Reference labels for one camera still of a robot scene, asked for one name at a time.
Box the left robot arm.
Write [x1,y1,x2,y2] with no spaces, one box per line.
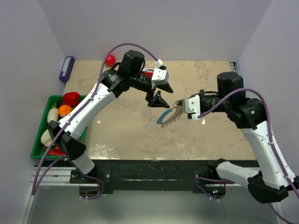
[48,50,173,183]

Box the orange fruit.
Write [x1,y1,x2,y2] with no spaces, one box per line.
[58,105,72,118]

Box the red tomato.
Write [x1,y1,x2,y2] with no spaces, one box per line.
[105,54,116,67]

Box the purple box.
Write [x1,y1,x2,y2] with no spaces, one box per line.
[59,56,75,83]

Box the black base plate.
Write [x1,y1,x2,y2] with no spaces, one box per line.
[69,159,257,196]

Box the red bell pepper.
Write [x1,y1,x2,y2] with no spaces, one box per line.
[62,92,80,107]

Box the purple cable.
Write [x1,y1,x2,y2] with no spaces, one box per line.
[193,88,299,224]
[31,42,164,200]

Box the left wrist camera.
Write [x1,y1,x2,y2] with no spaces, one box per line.
[151,68,169,85]

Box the blue grey keyring with rings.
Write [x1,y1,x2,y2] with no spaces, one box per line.
[156,106,183,127]

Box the green plastic bin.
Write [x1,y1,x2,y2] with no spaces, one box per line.
[30,95,87,160]

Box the aluminium frame rail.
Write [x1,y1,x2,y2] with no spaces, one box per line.
[18,168,281,224]

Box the red chili pepper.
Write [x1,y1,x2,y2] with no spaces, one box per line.
[47,146,65,156]

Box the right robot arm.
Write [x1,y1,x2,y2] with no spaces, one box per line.
[177,72,299,203]

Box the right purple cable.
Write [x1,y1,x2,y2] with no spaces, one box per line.
[193,88,299,224]

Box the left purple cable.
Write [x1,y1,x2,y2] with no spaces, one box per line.
[31,42,164,200]

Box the white radish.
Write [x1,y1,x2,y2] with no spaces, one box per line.
[47,108,59,123]

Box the green cabbage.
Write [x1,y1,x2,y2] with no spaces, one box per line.
[40,129,52,147]

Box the red rectangular box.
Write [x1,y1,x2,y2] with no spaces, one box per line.
[142,68,154,77]

